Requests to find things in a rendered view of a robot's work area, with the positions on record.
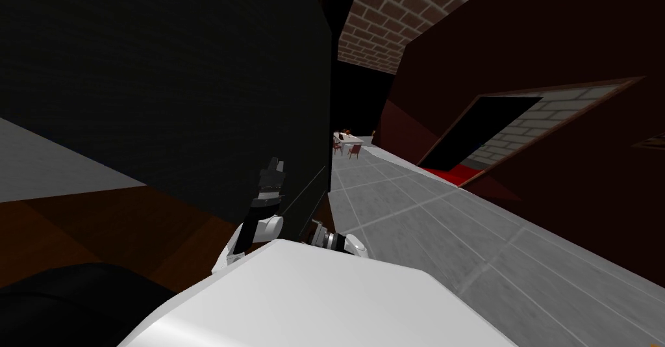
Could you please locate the white dining table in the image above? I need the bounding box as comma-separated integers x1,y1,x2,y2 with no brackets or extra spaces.
333,128,366,148

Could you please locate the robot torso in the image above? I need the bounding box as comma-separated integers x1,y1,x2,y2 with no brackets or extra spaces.
116,219,520,347

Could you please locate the large black door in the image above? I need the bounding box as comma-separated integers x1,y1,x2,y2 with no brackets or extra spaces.
0,0,333,244

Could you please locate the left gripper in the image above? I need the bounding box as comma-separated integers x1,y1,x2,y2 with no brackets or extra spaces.
252,157,287,209

